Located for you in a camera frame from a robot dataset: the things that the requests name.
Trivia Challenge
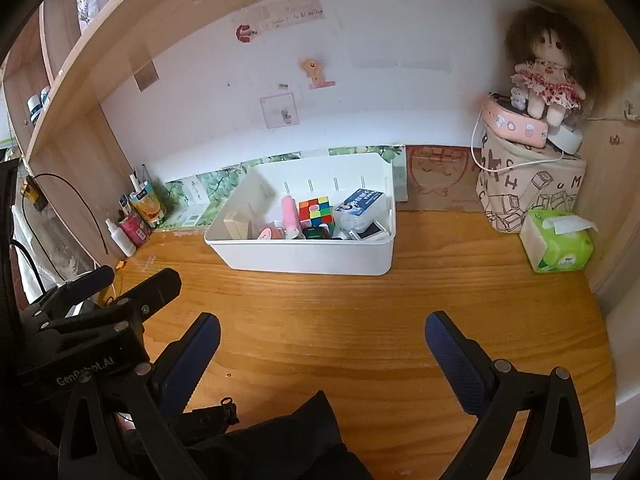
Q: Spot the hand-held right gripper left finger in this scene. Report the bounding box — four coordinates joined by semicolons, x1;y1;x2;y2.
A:
59;311;222;480

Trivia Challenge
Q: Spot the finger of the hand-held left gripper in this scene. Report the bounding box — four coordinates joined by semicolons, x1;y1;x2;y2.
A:
117;268;182;321
30;266;115;318

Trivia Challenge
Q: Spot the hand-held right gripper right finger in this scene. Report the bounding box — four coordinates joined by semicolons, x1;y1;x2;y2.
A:
425;311;593;480

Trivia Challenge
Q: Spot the beige wedge-shaped case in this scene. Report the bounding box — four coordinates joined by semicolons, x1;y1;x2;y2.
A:
223;212;251;241

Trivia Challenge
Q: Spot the white plastic bin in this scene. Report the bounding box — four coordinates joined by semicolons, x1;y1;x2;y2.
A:
204;152;397;277

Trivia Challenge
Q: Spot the pink bar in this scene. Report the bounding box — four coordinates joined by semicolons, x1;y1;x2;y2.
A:
280;195;301;238

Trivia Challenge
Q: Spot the white device with dark screen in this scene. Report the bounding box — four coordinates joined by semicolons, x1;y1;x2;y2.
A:
347;222;388;243

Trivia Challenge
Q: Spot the colourful puzzle cube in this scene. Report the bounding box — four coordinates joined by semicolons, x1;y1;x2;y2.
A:
298;196;335;228

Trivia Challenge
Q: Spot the clear box with blue label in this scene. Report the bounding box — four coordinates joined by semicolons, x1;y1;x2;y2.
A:
332;187;388;231

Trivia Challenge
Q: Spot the white lace curtain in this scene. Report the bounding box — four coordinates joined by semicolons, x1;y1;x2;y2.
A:
12;205;98;291

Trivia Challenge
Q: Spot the white spray bottle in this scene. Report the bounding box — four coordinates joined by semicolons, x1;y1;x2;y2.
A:
105;218;137;258

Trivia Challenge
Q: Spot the pink pen cup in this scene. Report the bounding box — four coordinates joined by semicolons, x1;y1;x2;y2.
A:
117;210;152;246

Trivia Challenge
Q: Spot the orange printed tube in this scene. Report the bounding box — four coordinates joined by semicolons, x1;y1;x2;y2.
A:
129;187;166;228

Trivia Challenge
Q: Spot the small white carton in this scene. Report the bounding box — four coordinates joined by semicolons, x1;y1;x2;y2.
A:
177;175;211;228

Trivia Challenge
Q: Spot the yellow black device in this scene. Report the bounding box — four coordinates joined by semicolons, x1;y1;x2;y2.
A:
20;175;48;212

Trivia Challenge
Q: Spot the green leaf print poster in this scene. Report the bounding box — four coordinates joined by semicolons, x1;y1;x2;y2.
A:
159;144;408;228

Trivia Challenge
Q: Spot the black cloth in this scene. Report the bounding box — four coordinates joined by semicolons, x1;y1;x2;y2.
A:
180;390;376;480

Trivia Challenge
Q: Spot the green tissue pack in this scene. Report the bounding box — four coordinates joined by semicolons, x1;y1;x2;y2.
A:
519;208;600;274

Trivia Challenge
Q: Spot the beige letter-print fabric bag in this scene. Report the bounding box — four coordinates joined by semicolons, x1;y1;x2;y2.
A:
475;130;587;235

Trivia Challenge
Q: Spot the brown cardboard with drawing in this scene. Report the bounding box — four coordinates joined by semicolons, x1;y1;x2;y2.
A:
405;144;488;213

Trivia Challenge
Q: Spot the pink round box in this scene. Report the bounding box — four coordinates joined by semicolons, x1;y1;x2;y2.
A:
481;94;551;150

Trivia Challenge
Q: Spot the white round device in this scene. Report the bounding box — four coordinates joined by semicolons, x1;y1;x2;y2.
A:
547;122;585;157

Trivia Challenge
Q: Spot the white printed jar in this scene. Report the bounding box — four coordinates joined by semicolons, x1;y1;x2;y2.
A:
75;0;121;36

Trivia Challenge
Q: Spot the wooden shelf unit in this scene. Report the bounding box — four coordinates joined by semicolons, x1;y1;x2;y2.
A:
0;0;640;311

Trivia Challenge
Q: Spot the brown-haired rag doll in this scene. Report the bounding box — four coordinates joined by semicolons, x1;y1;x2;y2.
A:
504;6;601;128

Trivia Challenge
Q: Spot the taped paper note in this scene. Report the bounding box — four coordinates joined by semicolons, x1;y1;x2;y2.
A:
257;0;326;31

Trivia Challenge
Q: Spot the long black cable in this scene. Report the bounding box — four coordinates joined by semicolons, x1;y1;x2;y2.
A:
35;173;108;256

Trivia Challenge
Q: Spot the white cable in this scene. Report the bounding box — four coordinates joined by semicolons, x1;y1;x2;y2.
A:
471;110;563;176

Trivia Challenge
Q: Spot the yellow bear wall hook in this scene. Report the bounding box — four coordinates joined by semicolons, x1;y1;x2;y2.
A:
300;57;336;90

